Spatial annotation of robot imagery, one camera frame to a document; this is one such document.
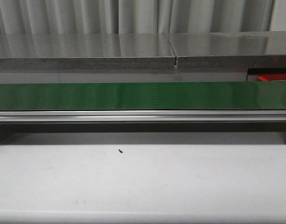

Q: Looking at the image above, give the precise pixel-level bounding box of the grey stone countertop slab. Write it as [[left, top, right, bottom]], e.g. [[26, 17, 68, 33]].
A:
[[0, 34, 176, 70], [169, 31, 286, 69]]

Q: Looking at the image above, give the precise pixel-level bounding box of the right grey stone countertop slab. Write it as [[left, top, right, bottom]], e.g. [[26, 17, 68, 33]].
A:
[[169, 31, 286, 69]]

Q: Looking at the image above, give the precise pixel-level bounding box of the green conveyor belt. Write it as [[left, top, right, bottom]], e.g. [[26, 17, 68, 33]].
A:
[[0, 81, 286, 111]]

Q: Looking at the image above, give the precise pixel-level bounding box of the red plastic tray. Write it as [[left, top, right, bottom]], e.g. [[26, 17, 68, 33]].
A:
[[257, 73, 286, 82]]

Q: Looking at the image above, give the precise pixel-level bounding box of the left grey stone countertop slab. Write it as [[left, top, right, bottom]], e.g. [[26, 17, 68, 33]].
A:
[[0, 34, 176, 70]]

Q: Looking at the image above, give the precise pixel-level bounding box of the aluminium conveyor frame rail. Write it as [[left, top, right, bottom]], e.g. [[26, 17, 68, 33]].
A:
[[0, 110, 286, 122]]

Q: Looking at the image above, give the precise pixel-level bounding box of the grey pleated curtain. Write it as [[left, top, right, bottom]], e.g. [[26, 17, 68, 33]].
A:
[[0, 0, 273, 34]]

